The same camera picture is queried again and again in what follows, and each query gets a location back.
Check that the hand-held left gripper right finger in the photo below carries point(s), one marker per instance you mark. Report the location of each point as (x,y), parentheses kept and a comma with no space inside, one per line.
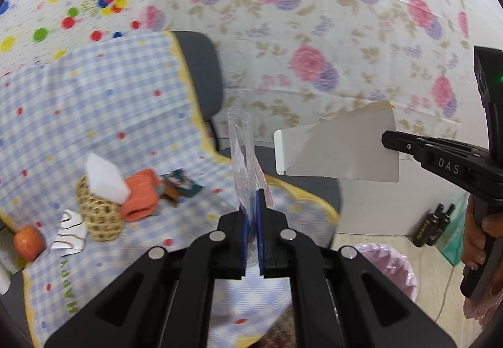
(260,238)

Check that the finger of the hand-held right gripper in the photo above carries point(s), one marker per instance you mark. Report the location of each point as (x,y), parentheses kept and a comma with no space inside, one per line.
(401,143)

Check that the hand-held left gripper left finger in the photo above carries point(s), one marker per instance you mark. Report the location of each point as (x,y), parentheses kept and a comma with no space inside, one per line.
(235,249)

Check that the cardboard box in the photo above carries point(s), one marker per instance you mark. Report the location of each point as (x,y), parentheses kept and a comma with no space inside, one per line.
(346,151)

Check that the teal printed packet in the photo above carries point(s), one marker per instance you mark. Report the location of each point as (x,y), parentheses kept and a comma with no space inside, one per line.
(180,184)

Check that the clear plastic wrapper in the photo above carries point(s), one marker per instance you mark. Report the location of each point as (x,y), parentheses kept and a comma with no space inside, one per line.
(240,151)

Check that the orange cloth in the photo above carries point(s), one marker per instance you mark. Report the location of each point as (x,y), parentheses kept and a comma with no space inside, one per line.
(141,194)

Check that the trash bin with pink bag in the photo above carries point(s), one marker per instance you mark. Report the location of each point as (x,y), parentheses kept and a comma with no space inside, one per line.
(389,265)

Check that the white striped wrapper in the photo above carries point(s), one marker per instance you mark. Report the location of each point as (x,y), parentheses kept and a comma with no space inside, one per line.
(70,232)

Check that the person's right hand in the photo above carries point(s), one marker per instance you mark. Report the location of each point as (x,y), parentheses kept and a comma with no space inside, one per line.
(473,245)

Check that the dark glass bottle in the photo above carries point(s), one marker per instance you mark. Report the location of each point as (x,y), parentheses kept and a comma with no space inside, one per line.
(446,224)
(428,230)

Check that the green plastic bag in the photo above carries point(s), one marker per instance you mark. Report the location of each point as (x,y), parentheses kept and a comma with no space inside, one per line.
(452,243)

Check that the floral print sheet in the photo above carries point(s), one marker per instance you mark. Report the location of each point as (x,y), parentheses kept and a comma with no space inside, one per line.
(314,17)

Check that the grey office chair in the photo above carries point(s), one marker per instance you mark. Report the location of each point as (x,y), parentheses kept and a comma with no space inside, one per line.
(200,68)

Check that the blue checked cloth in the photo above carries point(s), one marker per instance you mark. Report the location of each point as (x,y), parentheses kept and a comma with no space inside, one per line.
(118,104)

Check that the red apple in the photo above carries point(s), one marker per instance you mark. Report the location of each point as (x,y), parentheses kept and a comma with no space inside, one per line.
(29,241)

